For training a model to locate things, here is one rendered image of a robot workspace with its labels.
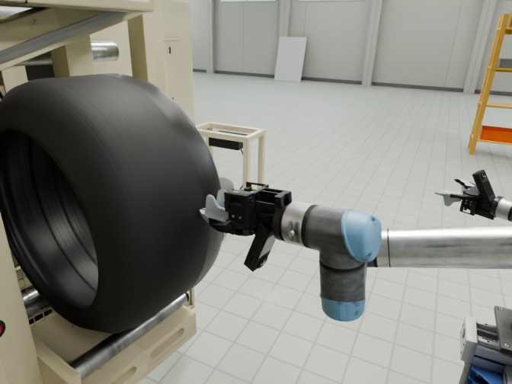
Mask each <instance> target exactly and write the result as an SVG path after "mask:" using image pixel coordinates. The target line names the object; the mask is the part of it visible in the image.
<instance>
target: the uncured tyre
mask: <svg viewBox="0 0 512 384"><path fill-rule="evenodd" d="M221 189H222V188H221V184H220V180H219V175H218V172H217V170H216V166H215V163H214V161H213V157H212V156H211V153H210V151H209V149H208V147H207V145H206V143H205V141H204V139H203V137H202V136H201V135H200V133H199V131H198V130H197V128H196V127H195V126H194V124H193V122H192V121H191V119H190V118H189V116H188V115H187V114H186V113H185V112H184V111H183V109H182V108H181V107H180V106H179V105H178V104H177V103H176V102H175V101H174V100H173V99H172V98H171V97H170V96H169V95H167V94H166V93H165V92H163V90H161V89H160V88H158V87H156V86H155V85H153V84H151V83H149V82H147V81H145V80H142V79H140V78H136V77H132V76H129V75H124V74H119V73H107V74H97V75H77V76H67V77H57V78H39V79H34V80H31V81H29V82H25V83H24V84H21V85H18V86H16V87H14V88H12V89H11V90H10V91H8V92H7V93H6V94H5V96H4V97H3V98H2V99H1V101H0V213H1V216H2V221H3V224H4V227H5V233H6V236H7V240H8V244H9V247H10V249H11V251H12V253H13V255H14V257H15V259H16V260H17V262H18V264H19V265H20V267H21V269H22V271H23V272H24V274H25V275H26V277H27V278H28V280H29V281H30V282H31V284H32V285H33V287H34V288H35V290H36V291H37V292H38V293H39V294H40V295H41V296H42V298H43V299H44V300H45V301H46V302H47V303H48V304H49V305H50V307H52V308H53V309H54V310H55V311H56V312H57V313H58V314H59V315H61V316H62V317H63V318H64V319H66V320H67V321H69V322H71V323H72V324H74V325H76V326H79V327H80V328H85V329H89V330H93V331H101V332H105V333H119V332H122V331H126V330H128V329H131V328H135V327H137V326H139V325H141V324H142V323H143V322H145V321H147V320H148V319H149V318H151V317H152V316H154V315H155V314H156V313H158V312H160V311H161V310H162V309H163V308H165V307H166V306H168V305H169V304H171V303H172V302H174V301H175V300H176V299H178V298H179V297H181V296H182V295H184V294H185V293H186V292H187V291H189V290H191V289H192V288H194V287H195V286H196V285H197V284H198V283H199V282H200V281H201V280H202V279H203V278H204V277H205V276H206V274H207V273H208V271H209V270H210V268H211V267H212V266H213V264H214V263H215V261H216V259H217V256H218V254H219V250H220V248H221V244H222V237H223V232H219V231H217V230H215V229H214V228H213V227H211V226H210V224H209V223H207V222H206V221H205V220H204V218H203V217H202V216H201V215H200V210H201V209H202V208H206V197H207V196H208V195H213V196H214V197H215V199H216V198H217V194H218V191H219V190H221Z"/></svg>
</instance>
